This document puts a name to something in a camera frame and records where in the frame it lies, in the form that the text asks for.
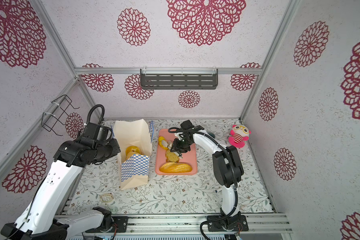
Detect steel tongs cream tips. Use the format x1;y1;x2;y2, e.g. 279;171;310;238
161;140;183;162

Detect yellow ring donut bread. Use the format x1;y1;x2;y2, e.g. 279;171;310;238
126;146;141;160

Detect checkered paper bag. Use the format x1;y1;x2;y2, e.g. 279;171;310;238
113;119;153;190

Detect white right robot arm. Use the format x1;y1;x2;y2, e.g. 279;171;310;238
168;120;249;240

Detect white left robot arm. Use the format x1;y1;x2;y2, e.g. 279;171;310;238
1;104;121;240

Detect sliced toast bread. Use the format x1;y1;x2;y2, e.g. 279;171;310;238
166;149;180;163

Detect yellow small bread roll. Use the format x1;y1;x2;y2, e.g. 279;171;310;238
158;136;169;151

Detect long baguette bread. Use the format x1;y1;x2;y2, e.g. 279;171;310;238
159;162;193;174

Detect pink plastic tray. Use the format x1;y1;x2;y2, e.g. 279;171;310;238
156;144;198;175

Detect pink plush owl toy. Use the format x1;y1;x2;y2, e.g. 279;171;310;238
228;125;251;149

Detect cream tape roll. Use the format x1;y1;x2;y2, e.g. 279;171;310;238
100;193;114;203

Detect black wire wall basket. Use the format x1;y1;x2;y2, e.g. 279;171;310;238
41;94;79;137

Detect grey wall shelf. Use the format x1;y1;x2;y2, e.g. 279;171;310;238
140;69;219;90

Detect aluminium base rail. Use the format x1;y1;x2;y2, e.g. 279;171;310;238
111;213;293;239

